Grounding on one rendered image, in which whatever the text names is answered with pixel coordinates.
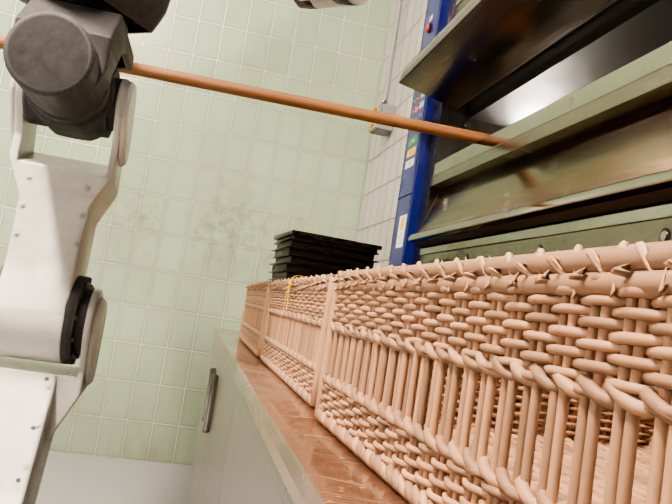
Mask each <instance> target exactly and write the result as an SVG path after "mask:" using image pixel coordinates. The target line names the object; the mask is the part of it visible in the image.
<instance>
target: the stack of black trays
mask: <svg viewBox="0 0 672 504"><path fill-rule="evenodd" d="M321 239H322V240H321ZM274 240H277V242H276V243H274V245H277V249H274V250H272V251H274V252H275V257H273V258H274V259H276V262H275V263H271V264H269V265H273V266H272V271H269V273H272V279H268V280H272V281H275V280H276V281H277V280H278V279H279V280H281V279H282V280H284V279H286V280H287V279H288V278H290V279H292V277H294V276H295V277H294V278H293V279H295V278H296V277H297V278H298V277H299V278H300V277H302V276H303V277H306V276H307V277H310V276H311V275H312V276H313V277H315V276H316V275H318V276H321V275H322V274H323V275H324V274H325V275H328V274H329V275H330V273H332V274H333V275H334V274H338V271H346V270H347V269H349V270H350V269H352V271H353V270H356V268H359V270H360V269H361V270H364V269H366V267H367V266H368V267H369V268H370V269H373V267H374V263H378V261H373V260H374V255H379V253H377V251H378V250H382V246H377V245H373V244H368V243H362V242H357V241H351V240H346V239H341V238H335V237H330V236H325V235H319V234H314V233H309V232H303V231H298V230H291V231H288V232H285V233H282V234H279V235H276V236H274ZM348 244H349V245H348ZM296 275H301V276H296Z"/></svg>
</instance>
